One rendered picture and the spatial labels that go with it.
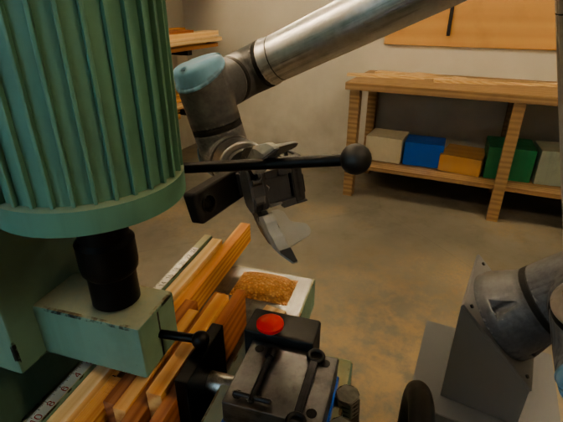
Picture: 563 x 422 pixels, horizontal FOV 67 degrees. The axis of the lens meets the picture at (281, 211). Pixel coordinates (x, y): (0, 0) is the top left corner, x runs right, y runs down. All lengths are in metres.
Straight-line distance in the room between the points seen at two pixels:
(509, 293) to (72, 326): 0.77
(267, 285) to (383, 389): 1.16
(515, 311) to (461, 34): 2.80
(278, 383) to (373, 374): 1.42
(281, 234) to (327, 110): 3.31
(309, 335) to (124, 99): 0.30
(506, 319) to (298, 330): 0.55
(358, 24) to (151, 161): 0.46
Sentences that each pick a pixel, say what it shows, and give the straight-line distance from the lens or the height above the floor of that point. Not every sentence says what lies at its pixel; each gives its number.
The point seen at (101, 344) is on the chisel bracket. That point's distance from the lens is 0.52.
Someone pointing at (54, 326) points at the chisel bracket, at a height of 1.01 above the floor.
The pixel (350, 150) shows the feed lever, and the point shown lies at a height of 1.19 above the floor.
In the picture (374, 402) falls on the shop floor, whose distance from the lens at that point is 1.76.
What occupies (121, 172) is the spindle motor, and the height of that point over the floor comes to 1.21.
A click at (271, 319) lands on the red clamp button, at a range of 0.48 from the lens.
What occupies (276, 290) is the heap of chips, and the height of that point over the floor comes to 0.91.
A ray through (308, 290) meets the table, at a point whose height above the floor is 0.90.
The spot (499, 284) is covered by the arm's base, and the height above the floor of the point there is 0.82.
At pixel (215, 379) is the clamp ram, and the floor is 0.96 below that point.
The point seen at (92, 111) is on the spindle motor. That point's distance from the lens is 0.35.
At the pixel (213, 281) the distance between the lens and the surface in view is 0.72.
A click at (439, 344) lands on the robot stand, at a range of 1.20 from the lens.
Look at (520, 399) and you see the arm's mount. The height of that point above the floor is 0.62.
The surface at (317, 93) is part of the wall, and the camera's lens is 3.85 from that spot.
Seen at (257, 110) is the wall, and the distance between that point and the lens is 4.14.
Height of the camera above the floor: 1.33
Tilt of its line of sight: 26 degrees down
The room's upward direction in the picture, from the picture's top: straight up
